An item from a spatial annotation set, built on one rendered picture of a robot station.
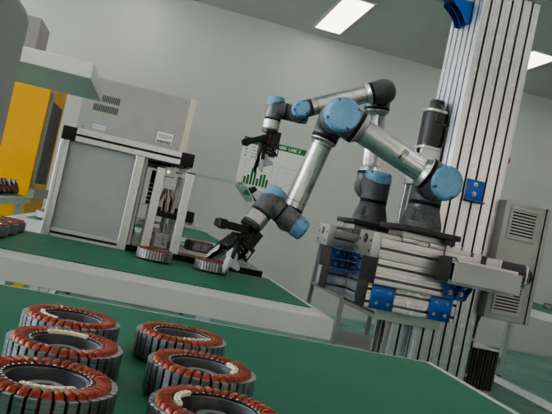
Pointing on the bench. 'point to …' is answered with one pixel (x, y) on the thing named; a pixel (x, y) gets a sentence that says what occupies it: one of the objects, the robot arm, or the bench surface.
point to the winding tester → (139, 116)
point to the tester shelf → (155, 154)
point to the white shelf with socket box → (59, 74)
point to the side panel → (92, 195)
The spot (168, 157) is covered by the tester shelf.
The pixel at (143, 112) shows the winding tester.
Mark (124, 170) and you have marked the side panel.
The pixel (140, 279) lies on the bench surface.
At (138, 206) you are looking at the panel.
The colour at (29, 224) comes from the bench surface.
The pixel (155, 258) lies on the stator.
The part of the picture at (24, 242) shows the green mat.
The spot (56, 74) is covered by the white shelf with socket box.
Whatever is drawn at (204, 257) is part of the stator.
